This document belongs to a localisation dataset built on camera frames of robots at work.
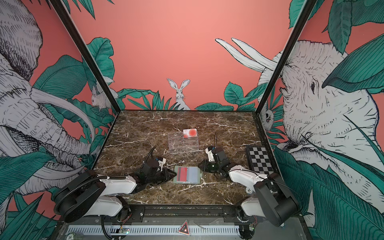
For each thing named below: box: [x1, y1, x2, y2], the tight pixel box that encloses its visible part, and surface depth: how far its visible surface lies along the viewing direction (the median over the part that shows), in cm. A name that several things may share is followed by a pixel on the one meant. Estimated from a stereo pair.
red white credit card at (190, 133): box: [183, 128, 198, 138], surface depth 98 cm
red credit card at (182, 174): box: [177, 167, 188, 182], surface depth 90 cm
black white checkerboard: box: [246, 145, 275, 175], surface depth 94 cm
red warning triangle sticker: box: [177, 219, 191, 236], surface depth 71 cm
